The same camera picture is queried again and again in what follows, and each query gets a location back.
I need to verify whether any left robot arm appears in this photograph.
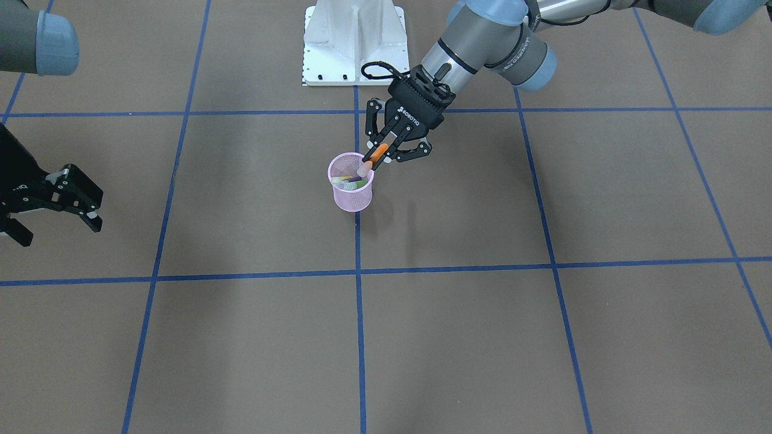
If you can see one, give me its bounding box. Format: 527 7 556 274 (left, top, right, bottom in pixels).
361 1 770 170

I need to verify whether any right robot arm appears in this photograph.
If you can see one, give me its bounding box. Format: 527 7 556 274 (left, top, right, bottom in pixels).
1 1 104 247

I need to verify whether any pink mesh pen holder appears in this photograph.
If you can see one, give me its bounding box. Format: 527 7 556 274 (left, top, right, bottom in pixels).
326 152 374 213

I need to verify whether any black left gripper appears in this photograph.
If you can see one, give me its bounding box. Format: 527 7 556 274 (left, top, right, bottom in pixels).
364 67 456 164

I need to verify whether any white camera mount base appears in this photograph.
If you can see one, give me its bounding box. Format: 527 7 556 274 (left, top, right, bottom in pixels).
302 1 410 86

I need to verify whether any yellow marker pen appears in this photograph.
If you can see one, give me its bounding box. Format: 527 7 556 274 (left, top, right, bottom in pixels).
330 175 355 185

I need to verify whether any green marker pen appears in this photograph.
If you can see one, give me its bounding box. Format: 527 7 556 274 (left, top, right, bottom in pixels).
340 179 369 190

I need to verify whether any orange marker pen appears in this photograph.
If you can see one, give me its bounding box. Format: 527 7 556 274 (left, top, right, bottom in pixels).
356 143 389 177

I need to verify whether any brown paper table mat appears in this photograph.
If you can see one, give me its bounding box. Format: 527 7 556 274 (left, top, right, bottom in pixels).
2 1 770 433

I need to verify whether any purple marker pen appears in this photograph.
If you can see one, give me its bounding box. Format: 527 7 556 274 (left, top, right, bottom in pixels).
335 176 366 190

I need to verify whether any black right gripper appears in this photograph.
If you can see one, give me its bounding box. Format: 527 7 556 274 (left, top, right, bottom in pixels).
1 124 104 247

